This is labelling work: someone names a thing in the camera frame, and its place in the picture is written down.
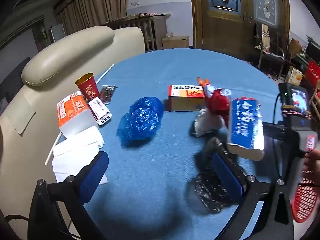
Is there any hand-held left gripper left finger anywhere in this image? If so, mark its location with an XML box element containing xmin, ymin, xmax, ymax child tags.
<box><xmin>27</xmin><ymin>151</ymin><xmax>110</xmax><ymax>240</ymax></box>

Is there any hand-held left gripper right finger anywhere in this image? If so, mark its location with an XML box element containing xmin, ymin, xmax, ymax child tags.
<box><xmin>211</xmin><ymin>152</ymin><xmax>295</xmax><ymax>240</ymax></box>

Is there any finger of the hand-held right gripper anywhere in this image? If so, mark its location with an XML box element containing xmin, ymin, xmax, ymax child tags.
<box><xmin>262</xmin><ymin>121</ymin><xmax>298</xmax><ymax>143</ymax></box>

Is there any black plastic bag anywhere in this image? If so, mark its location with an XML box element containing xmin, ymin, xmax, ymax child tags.
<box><xmin>194</xmin><ymin>172</ymin><xmax>240</xmax><ymax>214</ymax></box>

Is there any white plastic bag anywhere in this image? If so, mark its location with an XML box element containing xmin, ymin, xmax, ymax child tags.
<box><xmin>191</xmin><ymin>107</ymin><xmax>229</xmax><ymax>138</ymax></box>

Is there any red plastic bag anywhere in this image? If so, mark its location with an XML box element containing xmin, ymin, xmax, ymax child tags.
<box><xmin>205</xmin><ymin>89</ymin><xmax>232</xmax><ymax>128</ymax></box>

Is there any blue plastic bag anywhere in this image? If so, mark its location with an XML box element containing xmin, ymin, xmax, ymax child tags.
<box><xmin>117</xmin><ymin>96</ymin><xmax>165</xmax><ymax>147</ymax></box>

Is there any red plastic mesh basket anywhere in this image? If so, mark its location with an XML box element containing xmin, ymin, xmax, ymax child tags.
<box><xmin>291</xmin><ymin>177</ymin><xmax>320</xmax><ymax>224</ymax></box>

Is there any orange and white medicine box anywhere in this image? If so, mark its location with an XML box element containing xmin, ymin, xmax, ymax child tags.
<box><xmin>167</xmin><ymin>84</ymin><xmax>207</xmax><ymax>112</ymax></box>

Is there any person's right hand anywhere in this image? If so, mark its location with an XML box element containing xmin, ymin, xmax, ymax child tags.
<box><xmin>301</xmin><ymin>149</ymin><xmax>320</xmax><ymax>188</ymax></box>

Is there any large unfolded white napkin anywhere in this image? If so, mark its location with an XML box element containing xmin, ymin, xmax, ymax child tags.
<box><xmin>52</xmin><ymin>144</ymin><xmax>108</xmax><ymax>183</ymax></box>

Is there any wooden chair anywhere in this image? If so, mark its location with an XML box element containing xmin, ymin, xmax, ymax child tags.
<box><xmin>309</xmin><ymin>80</ymin><xmax>320</xmax><ymax>123</ymax></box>

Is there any white paper straw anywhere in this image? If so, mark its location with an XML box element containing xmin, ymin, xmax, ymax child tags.
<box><xmin>96</xmin><ymin>64</ymin><xmax>115</xmax><ymax>84</ymax></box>
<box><xmin>45</xmin><ymin>132</ymin><xmax>62</xmax><ymax>166</ymax></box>

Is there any orange printed carton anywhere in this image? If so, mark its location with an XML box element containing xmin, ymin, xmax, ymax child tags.
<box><xmin>285</xmin><ymin>65</ymin><xmax>304</xmax><ymax>87</ymax></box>

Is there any orange and white tissue pack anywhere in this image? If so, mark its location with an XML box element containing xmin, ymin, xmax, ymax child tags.
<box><xmin>57</xmin><ymin>91</ymin><xmax>98</xmax><ymax>139</ymax></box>

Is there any blue tablecloth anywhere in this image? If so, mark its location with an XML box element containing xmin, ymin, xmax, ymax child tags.
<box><xmin>84</xmin><ymin>48</ymin><xmax>304</xmax><ymax>240</ymax></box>

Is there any red gift box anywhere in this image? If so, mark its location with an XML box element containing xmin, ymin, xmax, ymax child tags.
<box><xmin>304</xmin><ymin>60</ymin><xmax>320</xmax><ymax>88</ymax></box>

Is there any white barcode label packet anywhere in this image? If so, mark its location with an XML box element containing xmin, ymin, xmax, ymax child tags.
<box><xmin>88</xmin><ymin>97</ymin><xmax>112</xmax><ymax>126</ymax></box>

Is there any beige leather sofa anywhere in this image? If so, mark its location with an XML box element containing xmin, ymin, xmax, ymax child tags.
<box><xmin>0</xmin><ymin>26</ymin><xmax>145</xmax><ymax>240</ymax></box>

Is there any dark metal chair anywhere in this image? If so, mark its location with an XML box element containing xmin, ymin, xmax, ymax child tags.
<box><xmin>254</xmin><ymin>22</ymin><xmax>293</xmax><ymax>80</ymax></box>

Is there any dark snack wrapper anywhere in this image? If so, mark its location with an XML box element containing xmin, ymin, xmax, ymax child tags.
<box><xmin>99</xmin><ymin>84</ymin><xmax>118</xmax><ymax>105</ymax></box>

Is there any black monitor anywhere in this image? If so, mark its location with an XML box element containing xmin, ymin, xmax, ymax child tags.
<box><xmin>306</xmin><ymin>36</ymin><xmax>320</xmax><ymax>64</ymax></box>

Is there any red paper cup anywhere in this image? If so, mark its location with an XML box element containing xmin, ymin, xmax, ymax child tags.
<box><xmin>75</xmin><ymin>72</ymin><xmax>101</xmax><ymax>103</ymax></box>

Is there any striped scarf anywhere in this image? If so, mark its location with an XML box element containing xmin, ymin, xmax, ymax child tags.
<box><xmin>260</xmin><ymin>24</ymin><xmax>272</xmax><ymax>53</ymax></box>

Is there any wooden door with stained glass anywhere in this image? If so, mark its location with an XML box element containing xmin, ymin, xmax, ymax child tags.
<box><xmin>189</xmin><ymin>0</ymin><xmax>292</xmax><ymax>62</ymax></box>

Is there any brown cardboard box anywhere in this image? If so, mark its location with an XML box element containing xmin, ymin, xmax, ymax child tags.
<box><xmin>162</xmin><ymin>35</ymin><xmax>190</xmax><ymax>49</ymax></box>

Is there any white refrigerator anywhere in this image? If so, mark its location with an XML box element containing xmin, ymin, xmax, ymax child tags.
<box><xmin>50</xmin><ymin>23</ymin><xmax>67</xmax><ymax>43</ymax></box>

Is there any slatted radiator cover cabinet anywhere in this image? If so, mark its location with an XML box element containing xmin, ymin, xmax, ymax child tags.
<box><xmin>103</xmin><ymin>12</ymin><xmax>172</xmax><ymax>53</ymax></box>

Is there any red patterned cloth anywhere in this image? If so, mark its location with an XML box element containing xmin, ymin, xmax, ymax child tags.
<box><xmin>136</xmin><ymin>12</ymin><xmax>172</xmax><ymax>18</ymax></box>

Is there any beige curtain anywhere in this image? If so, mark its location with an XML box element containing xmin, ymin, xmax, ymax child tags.
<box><xmin>54</xmin><ymin>0</ymin><xmax>129</xmax><ymax>37</ymax></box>

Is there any thick black cable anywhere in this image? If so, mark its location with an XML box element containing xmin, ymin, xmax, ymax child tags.
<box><xmin>274</xmin><ymin>94</ymin><xmax>284</xmax><ymax>130</ymax></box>

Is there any thin black cable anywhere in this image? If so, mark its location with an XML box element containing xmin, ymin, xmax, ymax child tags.
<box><xmin>5</xmin><ymin>214</ymin><xmax>33</xmax><ymax>227</ymax></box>

